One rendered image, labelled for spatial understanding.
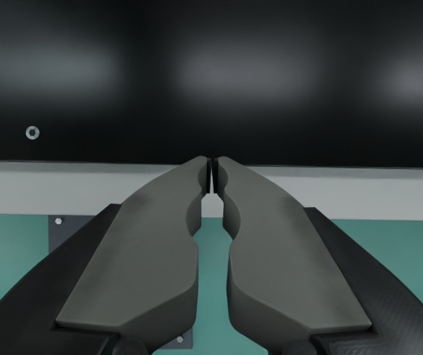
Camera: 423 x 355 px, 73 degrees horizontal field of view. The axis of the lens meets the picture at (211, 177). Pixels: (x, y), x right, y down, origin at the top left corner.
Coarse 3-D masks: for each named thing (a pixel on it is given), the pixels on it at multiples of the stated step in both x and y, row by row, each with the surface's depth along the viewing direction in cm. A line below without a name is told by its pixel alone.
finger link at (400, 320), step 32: (320, 224) 8; (352, 256) 7; (352, 288) 6; (384, 288) 6; (384, 320) 6; (416, 320) 6; (320, 352) 5; (352, 352) 5; (384, 352) 5; (416, 352) 5
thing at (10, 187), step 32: (0, 192) 22; (32, 192) 22; (64, 192) 22; (96, 192) 22; (128, 192) 22; (288, 192) 22; (320, 192) 22; (352, 192) 22; (384, 192) 22; (416, 192) 22
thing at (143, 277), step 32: (192, 160) 11; (160, 192) 9; (192, 192) 9; (128, 224) 8; (160, 224) 8; (192, 224) 10; (96, 256) 7; (128, 256) 7; (160, 256) 7; (192, 256) 7; (96, 288) 6; (128, 288) 6; (160, 288) 6; (192, 288) 6; (64, 320) 6; (96, 320) 6; (128, 320) 6; (160, 320) 6; (192, 320) 7
